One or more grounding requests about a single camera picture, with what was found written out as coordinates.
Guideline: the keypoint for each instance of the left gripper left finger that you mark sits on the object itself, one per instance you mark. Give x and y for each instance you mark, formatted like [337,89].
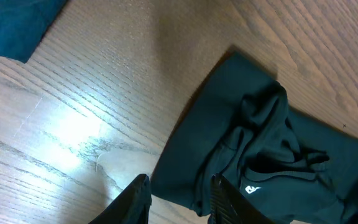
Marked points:
[131,206]

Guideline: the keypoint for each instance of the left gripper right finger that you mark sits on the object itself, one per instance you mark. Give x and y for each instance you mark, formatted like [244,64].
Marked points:
[229,206]

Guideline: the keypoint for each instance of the plain black t-shirt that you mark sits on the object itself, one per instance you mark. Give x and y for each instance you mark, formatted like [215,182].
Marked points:
[287,165]

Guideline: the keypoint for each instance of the folded blue garment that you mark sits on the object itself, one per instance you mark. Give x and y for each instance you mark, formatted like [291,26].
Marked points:
[23,24]

